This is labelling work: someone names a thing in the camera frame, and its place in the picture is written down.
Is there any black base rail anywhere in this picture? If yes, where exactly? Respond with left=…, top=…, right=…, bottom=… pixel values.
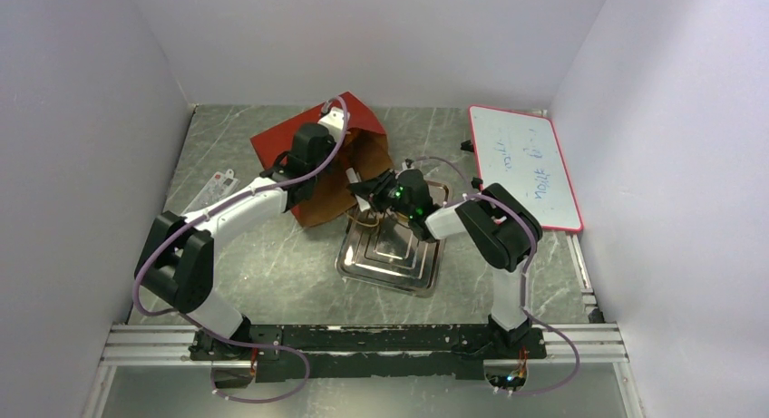
left=189, top=324, right=547, bottom=387

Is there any clear plastic packet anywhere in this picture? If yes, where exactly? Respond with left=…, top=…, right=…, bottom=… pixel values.
left=181, top=169, right=239, bottom=216

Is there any red paper bag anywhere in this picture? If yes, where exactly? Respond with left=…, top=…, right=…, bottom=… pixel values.
left=250, top=92, right=394, bottom=228

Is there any pink framed whiteboard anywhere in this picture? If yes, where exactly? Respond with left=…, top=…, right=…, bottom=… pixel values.
left=468, top=105, right=584, bottom=233

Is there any white marker pen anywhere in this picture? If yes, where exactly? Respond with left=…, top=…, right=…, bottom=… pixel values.
left=342, top=165, right=373, bottom=212

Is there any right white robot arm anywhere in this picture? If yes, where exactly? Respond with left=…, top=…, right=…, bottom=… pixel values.
left=348, top=169, right=542, bottom=358

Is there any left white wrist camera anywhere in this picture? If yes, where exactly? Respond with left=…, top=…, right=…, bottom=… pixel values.
left=317, top=107, right=346, bottom=141

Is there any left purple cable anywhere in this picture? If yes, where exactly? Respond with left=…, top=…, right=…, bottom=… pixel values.
left=131, top=95, right=350, bottom=404

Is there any silver metal tray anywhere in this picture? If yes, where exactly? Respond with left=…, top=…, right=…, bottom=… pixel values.
left=336, top=208, right=443, bottom=296

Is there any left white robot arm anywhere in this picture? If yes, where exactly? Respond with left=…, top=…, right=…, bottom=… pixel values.
left=132, top=122, right=347, bottom=360

